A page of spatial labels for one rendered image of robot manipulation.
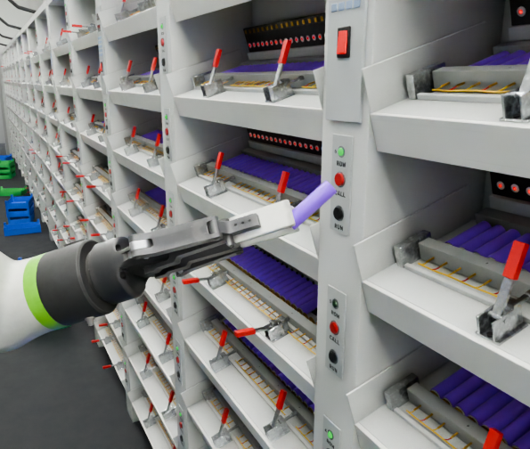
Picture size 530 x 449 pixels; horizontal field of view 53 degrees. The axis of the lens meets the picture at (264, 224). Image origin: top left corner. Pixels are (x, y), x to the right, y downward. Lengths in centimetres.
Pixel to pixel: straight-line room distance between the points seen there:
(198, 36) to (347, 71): 67
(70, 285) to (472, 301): 43
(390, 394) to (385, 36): 44
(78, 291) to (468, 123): 44
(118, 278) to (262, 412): 57
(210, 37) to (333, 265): 73
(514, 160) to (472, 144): 4
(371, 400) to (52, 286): 42
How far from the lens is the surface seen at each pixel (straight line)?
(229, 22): 130
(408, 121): 57
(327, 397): 80
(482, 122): 51
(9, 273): 68
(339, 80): 66
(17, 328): 68
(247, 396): 115
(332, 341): 74
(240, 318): 102
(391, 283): 64
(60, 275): 64
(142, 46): 195
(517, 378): 53
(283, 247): 82
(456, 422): 71
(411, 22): 65
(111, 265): 61
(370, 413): 76
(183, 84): 125
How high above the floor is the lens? 133
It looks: 15 degrees down
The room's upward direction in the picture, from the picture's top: straight up
